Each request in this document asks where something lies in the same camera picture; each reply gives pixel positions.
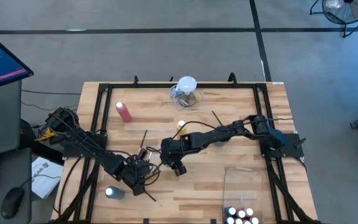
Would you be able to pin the grey desk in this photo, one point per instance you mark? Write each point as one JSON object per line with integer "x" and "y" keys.
{"x": 2, "y": 124}

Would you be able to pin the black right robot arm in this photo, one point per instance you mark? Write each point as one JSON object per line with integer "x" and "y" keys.
{"x": 222, "y": 133}

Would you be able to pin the small gold paint bottle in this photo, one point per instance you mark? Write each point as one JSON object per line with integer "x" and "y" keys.
{"x": 238, "y": 221}

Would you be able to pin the black computer mouse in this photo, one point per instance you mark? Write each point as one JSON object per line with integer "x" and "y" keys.
{"x": 11, "y": 202}

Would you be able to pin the white paper booklet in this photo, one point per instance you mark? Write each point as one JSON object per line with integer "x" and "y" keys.
{"x": 47, "y": 186}

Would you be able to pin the small blue paint bottle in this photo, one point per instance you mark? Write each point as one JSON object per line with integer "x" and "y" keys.
{"x": 229, "y": 220}
{"x": 231, "y": 211}

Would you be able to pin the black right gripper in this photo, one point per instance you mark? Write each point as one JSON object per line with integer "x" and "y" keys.
{"x": 172, "y": 152}

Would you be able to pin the black paintbrush silver ferrule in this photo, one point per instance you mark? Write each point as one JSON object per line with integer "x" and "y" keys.
{"x": 153, "y": 199}

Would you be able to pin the small pink paint bottle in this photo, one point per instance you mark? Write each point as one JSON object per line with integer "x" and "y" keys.
{"x": 249, "y": 212}

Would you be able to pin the white bulb table lamp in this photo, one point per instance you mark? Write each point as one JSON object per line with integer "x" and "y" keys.
{"x": 186, "y": 84}

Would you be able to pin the large pink paint bottle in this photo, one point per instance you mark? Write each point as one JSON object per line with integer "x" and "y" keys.
{"x": 123, "y": 112}

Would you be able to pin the large yellow paint bottle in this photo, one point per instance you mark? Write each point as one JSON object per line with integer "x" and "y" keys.
{"x": 181, "y": 125}

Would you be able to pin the clear plastic bin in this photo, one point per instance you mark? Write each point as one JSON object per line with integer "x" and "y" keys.
{"x": 244, "y": 186}

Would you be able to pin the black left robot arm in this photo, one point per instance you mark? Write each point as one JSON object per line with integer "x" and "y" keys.
{"x": 82, "y": 140}

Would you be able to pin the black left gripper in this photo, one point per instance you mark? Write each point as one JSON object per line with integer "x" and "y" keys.
{"x": 135, "y": 172}

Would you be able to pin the black floor fan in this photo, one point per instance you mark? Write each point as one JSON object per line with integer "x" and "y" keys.
{"x": 346, "y": 12}

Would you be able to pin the large teal paint bottle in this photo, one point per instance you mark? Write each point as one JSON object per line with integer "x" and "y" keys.
{"x": 113, "y": 193}

